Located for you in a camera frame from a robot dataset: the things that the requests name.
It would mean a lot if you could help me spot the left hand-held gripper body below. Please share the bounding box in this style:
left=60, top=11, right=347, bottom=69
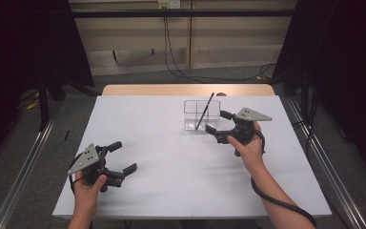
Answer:
left=67, top=143, right=126, bottom=194

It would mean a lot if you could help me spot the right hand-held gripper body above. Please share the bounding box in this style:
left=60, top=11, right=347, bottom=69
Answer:
left=213, top=107, right=273, bottom=157

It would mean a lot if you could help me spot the black pen with silver tip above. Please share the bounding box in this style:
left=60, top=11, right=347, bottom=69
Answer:
left=194, top=92, right=215, bottom=132

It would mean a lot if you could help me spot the clear acrylic organizer box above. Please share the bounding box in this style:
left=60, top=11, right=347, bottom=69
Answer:
left=183, top=99, right=222, bottom=133

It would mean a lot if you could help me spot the person's left hand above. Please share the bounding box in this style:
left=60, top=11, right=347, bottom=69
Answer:
left=72, top=171, right=108, bottom=212

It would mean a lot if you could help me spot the person's right hand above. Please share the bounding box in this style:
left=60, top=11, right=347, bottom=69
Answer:
left=227, top=121, right=266, bottom=175

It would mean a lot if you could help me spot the white table cover sheet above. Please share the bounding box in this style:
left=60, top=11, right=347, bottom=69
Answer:
left=51, top=94, right=333, bottom=220

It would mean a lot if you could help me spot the light wooden table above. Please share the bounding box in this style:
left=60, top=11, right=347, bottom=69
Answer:
left=101, top=83, right=276, bottom=97

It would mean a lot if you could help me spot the black metal stand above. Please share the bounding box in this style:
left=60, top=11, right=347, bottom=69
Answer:
left=37, top=75, right=51, bottom=132
left=299, top=68, right=311, bottom=123

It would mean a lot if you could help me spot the black curtain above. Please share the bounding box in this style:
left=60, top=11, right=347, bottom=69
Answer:
left=0, top=0, right=95, bottom=173
left=271, top=0, right=366, bottom=184

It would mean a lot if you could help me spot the black horizontal metal bar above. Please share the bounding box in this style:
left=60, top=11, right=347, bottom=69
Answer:
left=71, top=9, right=298, bottom=19

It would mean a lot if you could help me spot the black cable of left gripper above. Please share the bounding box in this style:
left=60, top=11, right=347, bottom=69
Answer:
left=68, top=155, right=84, bottom=196

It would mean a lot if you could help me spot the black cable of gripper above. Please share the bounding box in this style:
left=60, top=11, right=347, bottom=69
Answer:
left=68, top=155, right=84, bottom=196
left=250, top=128, right=318, bottom=229

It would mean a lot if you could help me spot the aluminium floor rail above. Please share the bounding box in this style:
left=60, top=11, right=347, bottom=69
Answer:
left=285, top=96, right=366, bottom=229
left=0, top=104, right=64, bottom=229

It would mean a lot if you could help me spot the vertical wooden wall strip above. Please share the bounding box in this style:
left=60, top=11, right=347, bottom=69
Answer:
left=186, top=0, right=193, bottom=70

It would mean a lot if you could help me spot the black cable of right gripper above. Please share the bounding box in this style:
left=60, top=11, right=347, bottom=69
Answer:
left=250, top=128, right=318, bottom=229

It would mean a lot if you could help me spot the black wall cable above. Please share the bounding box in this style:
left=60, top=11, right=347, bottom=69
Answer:
left=162, top=8, right=277, bottom=83
left=165, top=15, right=277, bottom=82

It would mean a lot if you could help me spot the white wall socket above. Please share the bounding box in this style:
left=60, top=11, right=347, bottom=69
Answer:
left=157, top=0, right=181, bottom=10

